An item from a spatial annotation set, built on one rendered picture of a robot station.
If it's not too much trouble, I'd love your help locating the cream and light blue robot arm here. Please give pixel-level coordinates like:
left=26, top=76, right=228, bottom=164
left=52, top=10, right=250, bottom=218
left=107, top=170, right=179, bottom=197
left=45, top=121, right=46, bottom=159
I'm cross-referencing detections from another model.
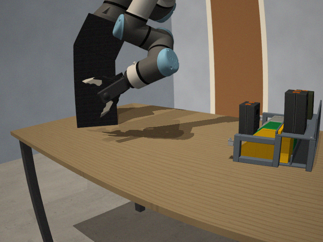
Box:
left=93, top=0, right=179, bottom=104

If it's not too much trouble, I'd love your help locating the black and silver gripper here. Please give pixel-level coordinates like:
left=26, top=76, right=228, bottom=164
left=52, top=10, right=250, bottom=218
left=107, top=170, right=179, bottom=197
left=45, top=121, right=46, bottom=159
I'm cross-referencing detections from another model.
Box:
left=82, top=70, right=134, bottom=117

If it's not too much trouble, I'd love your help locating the yellow flat bar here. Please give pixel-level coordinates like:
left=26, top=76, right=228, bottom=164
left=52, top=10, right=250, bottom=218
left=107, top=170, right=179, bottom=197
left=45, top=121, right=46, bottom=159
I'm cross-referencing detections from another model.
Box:
left=278, top=125, right=283, bottom=134

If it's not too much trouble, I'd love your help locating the yellow bin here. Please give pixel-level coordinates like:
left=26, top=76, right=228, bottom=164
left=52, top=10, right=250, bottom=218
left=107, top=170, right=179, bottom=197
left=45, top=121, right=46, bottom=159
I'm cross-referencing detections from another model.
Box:
left=241, top=128, right=294, bottom=163

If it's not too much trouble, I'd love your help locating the grey metal rack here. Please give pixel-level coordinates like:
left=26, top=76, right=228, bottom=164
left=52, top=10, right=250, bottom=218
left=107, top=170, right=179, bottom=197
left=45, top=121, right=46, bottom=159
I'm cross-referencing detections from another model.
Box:
left=228, top=100, right=322, bottom=172

